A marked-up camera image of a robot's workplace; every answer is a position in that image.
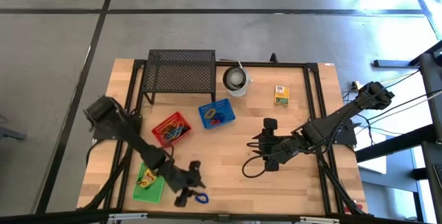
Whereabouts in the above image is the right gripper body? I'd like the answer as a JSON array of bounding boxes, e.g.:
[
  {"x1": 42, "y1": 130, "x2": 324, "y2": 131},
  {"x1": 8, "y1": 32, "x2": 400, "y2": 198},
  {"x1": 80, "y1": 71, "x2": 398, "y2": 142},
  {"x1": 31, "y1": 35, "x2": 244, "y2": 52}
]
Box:
[{"x1": 253, "y1": 117, "x2": 301, "y2": 173}]

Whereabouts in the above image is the black desk frame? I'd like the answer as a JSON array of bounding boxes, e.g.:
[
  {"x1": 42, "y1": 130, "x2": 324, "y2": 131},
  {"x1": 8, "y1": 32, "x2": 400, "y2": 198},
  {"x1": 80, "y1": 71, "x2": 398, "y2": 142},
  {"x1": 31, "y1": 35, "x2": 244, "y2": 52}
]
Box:
[{"x1": 355, "y1": 40, "x2": 442, "y2": 224}]

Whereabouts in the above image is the green plastic basket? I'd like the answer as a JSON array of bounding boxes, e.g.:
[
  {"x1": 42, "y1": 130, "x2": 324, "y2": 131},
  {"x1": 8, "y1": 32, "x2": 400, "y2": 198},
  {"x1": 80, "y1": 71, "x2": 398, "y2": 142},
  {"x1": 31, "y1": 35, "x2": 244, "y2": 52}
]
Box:
[{"x1": 132, "y1": 161, "x2": 166, "y2": 205}]

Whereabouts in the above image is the black floor cable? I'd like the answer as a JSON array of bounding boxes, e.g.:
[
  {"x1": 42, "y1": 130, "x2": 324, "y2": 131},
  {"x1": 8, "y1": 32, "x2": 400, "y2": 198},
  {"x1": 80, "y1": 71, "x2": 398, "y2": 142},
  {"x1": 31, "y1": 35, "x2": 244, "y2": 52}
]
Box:
[{"x1": 365, "y1": 88, "x2": 442, "y2": 122}]

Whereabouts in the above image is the grey-blue rubber band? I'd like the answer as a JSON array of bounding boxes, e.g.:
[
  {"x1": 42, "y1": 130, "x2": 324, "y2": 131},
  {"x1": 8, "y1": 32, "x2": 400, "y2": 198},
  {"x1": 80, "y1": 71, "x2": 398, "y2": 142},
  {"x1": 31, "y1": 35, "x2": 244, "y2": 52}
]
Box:
[{"x1": 161, "y1": 122, "x2": 180, "y2": 141}]

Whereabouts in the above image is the pale yellow power cable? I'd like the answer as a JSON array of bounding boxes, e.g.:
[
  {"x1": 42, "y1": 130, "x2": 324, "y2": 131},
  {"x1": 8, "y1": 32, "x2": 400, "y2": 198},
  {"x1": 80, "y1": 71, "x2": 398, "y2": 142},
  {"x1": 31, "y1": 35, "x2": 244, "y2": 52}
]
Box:
[{"x1": 379, "y1": 70, "x2": 421, "y2": 86}]

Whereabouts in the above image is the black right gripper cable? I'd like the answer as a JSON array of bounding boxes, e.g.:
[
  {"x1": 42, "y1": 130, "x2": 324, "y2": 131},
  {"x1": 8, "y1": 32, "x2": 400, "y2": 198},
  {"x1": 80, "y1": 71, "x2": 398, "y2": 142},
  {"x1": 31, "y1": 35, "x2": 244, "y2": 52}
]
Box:
[{"x1": 241, "y1": 154, "x2": 276, "y2": 179}]

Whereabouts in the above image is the tan rubber band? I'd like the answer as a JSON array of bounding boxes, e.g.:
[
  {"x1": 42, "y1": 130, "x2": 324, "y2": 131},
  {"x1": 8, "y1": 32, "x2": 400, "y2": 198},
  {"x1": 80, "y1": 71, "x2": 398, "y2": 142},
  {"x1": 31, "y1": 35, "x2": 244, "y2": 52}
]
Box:
[{"x1": 169, "y1": 127, "x2": 186, "y2": 140}]

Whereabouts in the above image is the large crayon box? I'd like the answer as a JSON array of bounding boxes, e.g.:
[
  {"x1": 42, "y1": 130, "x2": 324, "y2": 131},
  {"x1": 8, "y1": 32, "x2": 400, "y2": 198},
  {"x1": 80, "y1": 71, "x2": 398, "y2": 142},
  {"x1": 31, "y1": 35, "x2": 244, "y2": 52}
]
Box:
[{"x1": 140, "y1": 168, "x2": 158, "y2": 189}]

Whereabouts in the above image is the red clamp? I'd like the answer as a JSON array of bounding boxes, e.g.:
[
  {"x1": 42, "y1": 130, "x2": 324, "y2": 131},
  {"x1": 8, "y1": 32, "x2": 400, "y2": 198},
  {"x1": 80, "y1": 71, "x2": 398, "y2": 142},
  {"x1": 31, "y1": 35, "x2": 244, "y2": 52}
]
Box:
[{"x1": 343, "y1": 203, "x2": 365, "y2": 215}]

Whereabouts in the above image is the blue plastic basket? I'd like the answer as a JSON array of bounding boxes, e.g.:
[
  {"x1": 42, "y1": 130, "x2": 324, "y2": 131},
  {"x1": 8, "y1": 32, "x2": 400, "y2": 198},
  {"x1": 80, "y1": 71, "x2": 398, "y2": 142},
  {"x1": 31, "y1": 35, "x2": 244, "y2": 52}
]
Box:
[{"x1": 197, "y1": 97, "x2": 237, "y2": 130}]

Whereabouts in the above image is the black rig beam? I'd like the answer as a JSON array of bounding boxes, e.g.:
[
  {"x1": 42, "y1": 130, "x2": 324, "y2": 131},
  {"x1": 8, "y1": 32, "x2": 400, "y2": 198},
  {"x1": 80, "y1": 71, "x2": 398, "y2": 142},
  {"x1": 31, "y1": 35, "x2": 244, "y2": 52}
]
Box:
[{"x1": 0, "y1": 208, "x2": 442, "y2": 224}]

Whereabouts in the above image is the silver frame bracket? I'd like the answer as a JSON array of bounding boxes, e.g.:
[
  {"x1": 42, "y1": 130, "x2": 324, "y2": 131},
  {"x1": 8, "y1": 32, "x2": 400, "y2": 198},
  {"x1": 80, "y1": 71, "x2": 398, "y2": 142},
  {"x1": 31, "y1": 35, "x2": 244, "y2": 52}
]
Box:
[
  {"x1": 107, "y1": 212, "x2": 148, "y2": 223},
  {"x1": 298, "y1": 216, "x2": 341, "y2": 224}
]

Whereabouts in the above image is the small yellow crayon box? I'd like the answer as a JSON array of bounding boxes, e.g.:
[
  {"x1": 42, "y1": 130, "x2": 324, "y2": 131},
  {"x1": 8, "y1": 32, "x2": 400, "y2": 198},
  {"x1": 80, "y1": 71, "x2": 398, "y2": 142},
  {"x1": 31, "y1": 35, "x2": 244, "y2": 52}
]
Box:
[{"x1": 274, "y1": 85, "x2": 291, "y2": 106}]

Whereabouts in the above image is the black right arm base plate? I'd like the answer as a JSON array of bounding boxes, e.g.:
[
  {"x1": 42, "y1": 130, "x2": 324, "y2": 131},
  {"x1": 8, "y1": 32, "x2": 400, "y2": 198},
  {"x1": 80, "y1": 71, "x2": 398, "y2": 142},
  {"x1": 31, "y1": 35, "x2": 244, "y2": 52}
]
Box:
[{"x1": 308, "y1": 117, "x2": 358, "y2": 148}]

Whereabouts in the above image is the red plastic basket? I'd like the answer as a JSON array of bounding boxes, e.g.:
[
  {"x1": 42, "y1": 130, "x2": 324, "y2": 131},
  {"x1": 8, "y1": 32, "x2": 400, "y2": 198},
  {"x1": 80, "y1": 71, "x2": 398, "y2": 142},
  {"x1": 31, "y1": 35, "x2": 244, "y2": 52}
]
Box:
[{"x1": 151, "y1": 111, "x2": 193, "y2": 148}]

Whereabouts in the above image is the grey furniture foot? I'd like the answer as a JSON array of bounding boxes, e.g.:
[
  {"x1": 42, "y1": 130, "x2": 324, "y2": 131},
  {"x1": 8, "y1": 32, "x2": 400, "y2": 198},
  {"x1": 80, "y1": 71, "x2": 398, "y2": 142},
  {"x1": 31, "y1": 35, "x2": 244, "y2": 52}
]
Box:
[{"x1": 0, "y1": 125, "x2": 27, "y2": 142}]

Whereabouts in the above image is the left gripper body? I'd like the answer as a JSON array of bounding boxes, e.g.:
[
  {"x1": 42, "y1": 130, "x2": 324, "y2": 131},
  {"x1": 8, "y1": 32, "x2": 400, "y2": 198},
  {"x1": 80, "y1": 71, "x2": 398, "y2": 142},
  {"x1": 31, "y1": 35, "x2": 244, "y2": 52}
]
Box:
[{"x1": 159, "y1": 160, "x2": 205, "y2": 208}]

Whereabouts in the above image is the black perforated metal shelf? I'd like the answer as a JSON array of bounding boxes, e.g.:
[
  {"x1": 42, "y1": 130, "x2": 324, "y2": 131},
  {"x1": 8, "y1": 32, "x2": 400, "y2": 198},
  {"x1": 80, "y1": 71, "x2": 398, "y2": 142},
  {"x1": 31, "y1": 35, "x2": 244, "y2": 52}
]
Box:
[{"x1": 141, "y1": 48, "x2": 218, "y2": 106}]

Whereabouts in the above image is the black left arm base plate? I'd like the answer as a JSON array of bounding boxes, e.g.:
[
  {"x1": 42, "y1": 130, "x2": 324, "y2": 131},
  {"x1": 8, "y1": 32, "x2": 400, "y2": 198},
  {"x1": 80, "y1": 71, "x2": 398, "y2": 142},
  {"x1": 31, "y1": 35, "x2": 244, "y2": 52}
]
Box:
[{"x1": 92, "y1": 112, "x2": 143, "y2": 142}]

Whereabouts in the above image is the white cylindrical pen holder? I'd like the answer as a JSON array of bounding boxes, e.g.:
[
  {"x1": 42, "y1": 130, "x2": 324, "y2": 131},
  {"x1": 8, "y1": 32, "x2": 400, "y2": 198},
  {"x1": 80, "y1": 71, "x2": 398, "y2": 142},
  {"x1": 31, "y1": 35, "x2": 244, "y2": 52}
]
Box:
[{"x1": 222, "y1": 65, "x2": 253, "y2": 97}]

